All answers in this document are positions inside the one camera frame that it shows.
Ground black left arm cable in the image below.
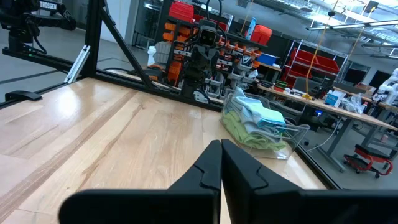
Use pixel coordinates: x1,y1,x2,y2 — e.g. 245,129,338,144
205,0,228,41

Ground red and black cart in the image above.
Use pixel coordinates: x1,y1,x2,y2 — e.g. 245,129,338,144
343,143,394,179

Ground chrome wire shelf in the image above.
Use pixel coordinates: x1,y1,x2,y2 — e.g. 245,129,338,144
282,39,351,91

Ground black floor cable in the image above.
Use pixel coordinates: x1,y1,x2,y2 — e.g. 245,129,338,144
102,66,138,76

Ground wooden top workbench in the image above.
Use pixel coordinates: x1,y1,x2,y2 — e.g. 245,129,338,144
257,83,398,174

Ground black edge clamp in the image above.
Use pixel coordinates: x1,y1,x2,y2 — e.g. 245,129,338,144
4,90,44,102

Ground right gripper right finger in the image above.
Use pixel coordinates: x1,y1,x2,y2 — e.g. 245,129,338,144
222,139,398,224

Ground silver mount plate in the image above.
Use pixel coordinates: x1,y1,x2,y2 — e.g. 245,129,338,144
192,90,210,105

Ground clear plastic bag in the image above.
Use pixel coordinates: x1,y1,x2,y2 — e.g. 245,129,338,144
339,93,368,115

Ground long ceiling light strip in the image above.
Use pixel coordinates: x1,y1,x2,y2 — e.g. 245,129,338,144
306,19,398,31

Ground light blue bottle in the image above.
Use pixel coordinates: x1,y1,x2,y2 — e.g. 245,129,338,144
244,17,257,40

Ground silver aluminium bar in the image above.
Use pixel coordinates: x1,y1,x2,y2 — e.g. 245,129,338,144
63,44,91,85

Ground blue cardboard box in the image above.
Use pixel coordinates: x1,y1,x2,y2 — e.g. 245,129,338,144
323,89,346,108

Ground blue storage bin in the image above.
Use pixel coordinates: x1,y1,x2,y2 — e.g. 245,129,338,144
257,52,280,67

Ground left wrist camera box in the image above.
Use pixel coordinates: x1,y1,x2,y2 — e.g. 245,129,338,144
198,26,218,48

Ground clear plastic bin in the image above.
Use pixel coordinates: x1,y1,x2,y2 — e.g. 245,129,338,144
219,88,311,161

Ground black rack orange bins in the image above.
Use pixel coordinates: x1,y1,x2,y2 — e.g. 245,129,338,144
161,17,268,96

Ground thin white cable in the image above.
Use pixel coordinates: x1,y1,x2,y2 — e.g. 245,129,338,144
306,116,343,153

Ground black device blue light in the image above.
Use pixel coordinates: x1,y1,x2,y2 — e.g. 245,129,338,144
298,105,331,133

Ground grey drawer bins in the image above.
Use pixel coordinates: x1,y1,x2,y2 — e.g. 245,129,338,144
154,41,172,65

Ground black monitor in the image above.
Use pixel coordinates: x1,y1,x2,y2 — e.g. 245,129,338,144
343,67,368,85
368,70,393,90

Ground thin yellow hanging cord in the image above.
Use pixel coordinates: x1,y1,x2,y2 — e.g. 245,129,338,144
303,12,335,101
346,27,365,63

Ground black frame beam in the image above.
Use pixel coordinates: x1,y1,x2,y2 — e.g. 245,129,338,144
1,46,85,75

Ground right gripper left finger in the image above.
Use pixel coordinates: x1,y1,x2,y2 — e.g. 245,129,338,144
58,139,222,224

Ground orange round object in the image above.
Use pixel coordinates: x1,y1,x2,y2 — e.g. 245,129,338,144
148,63,162,82

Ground white plastic jug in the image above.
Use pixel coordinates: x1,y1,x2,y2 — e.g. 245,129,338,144
146,45,157,66

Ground red storage bin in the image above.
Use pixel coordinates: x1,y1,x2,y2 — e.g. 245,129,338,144
250,24,274,46
289,48,320,67
313,55,341,75
169,1,195,23
283,67,301,88

